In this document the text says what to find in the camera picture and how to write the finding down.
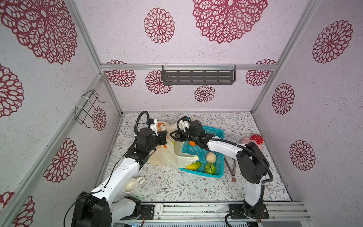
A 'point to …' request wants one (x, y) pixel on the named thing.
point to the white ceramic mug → (132, 186)
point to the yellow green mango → (194, 166)
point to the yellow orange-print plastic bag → (170, 155)
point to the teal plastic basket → (201, 154)
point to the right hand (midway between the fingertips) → (172, 131)
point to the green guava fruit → (210, 168)
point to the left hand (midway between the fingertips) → (167, 134)
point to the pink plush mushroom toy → (256, 138)
